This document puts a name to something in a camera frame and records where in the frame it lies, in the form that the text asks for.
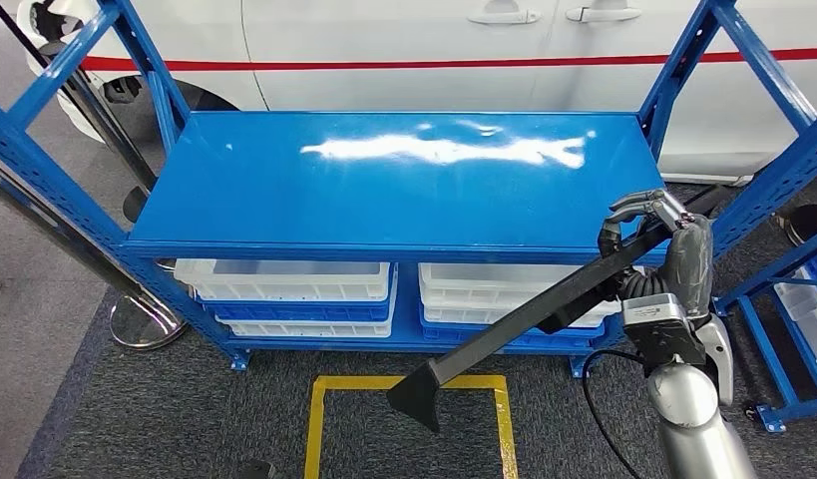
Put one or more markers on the black round base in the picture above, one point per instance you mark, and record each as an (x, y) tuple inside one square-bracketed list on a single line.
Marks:
[(811, 225)]

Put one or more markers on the blue metal shelf rack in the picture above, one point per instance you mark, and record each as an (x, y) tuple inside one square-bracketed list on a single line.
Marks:
[(381, 192), (762, 350)]

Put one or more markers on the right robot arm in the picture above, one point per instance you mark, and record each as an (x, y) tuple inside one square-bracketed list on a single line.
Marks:
[(692, 410)]

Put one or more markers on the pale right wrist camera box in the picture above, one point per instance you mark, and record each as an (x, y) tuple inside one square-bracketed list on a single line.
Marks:
[(652, 309)]

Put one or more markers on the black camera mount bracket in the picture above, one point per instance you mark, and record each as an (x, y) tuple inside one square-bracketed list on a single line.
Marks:
[(666, 344)]

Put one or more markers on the chrome stanchion post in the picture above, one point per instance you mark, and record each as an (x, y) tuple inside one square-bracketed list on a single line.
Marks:
[(117, 139), (147, 324)]

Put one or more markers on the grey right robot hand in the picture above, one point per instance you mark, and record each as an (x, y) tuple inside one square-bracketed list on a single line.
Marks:
[(692, 264)]

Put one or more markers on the yellow floor tape square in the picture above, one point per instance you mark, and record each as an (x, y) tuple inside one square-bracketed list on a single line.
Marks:
[(313, 430)]

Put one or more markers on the white car with red stripe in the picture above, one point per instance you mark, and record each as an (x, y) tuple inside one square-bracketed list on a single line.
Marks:
[(381, 33)]

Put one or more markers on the white plastic bin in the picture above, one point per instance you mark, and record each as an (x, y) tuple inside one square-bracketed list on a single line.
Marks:
[(309, 329), (804, 307), (487, 287), (282, 287), (461, 316)]

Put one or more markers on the black plastic plate frame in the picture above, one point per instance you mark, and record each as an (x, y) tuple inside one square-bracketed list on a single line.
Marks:
[(514, 324)]

